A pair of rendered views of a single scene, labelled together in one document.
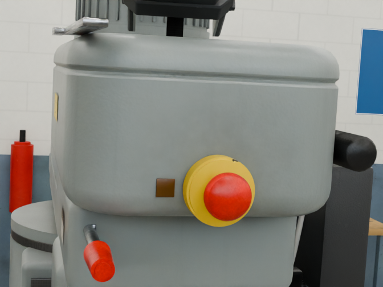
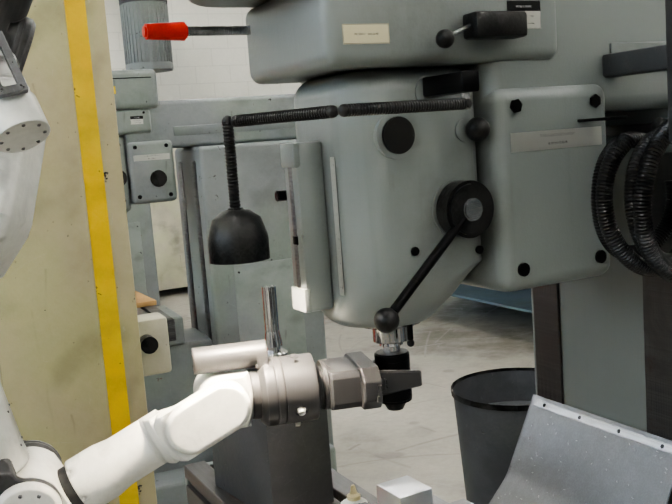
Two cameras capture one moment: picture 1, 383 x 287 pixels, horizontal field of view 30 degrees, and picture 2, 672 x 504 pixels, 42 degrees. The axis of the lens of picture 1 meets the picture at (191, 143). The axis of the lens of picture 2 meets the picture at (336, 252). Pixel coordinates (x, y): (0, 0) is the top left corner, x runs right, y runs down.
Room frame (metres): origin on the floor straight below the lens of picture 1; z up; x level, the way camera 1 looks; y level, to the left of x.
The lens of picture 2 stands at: (0.49, -1.07, 1.55)
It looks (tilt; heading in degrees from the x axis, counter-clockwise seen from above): 7 degrees down; 76
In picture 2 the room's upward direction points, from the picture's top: 4 degrees counter-clockwise
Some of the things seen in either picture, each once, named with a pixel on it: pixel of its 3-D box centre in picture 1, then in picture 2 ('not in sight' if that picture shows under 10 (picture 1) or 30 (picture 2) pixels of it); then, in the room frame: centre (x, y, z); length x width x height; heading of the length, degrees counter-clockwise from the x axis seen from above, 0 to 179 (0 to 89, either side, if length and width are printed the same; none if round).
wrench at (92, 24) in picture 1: (81, 28); not in sight; (0.66, 0.11, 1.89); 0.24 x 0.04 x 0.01; 14
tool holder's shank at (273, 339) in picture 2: not in sight; (271, 318); (0.73, 0.37, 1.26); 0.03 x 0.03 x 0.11
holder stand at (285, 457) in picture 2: not in sight; (267, 439); (0.71, 0.42, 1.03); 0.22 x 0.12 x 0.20; 109
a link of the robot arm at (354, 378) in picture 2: not in sight; (327, 385); (0.74, 0.03, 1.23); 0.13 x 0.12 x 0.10; 88
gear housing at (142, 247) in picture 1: (159, 214); (398, 33); (0.87, 0.03, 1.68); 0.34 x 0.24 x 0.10; 13
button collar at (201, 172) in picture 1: (218, 190); not in sight; (0.61, -0.03, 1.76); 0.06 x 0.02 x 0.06; 103
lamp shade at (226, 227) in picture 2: not in sight; (237, 234); (0.63, -0.04, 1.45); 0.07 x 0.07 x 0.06
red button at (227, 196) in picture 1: (225, 195); not in sight; (0.58, -0.03, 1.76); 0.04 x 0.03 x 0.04; 103
